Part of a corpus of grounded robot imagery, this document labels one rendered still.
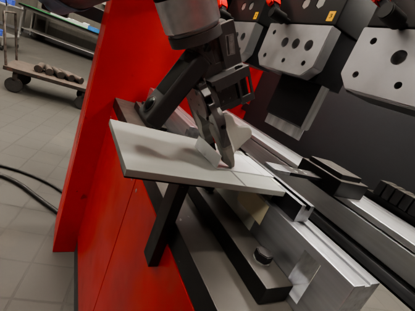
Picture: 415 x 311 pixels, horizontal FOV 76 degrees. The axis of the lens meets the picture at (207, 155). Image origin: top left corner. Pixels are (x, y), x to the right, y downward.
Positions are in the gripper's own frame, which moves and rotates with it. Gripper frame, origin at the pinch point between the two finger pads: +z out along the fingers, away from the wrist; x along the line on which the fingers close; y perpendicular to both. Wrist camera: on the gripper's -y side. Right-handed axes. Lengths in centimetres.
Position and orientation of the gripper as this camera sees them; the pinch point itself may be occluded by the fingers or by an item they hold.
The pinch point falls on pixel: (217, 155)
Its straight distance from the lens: 45.7
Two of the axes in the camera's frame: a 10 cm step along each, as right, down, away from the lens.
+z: 2.7, 7.7, 5.8
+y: 8.6, -4.6, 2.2
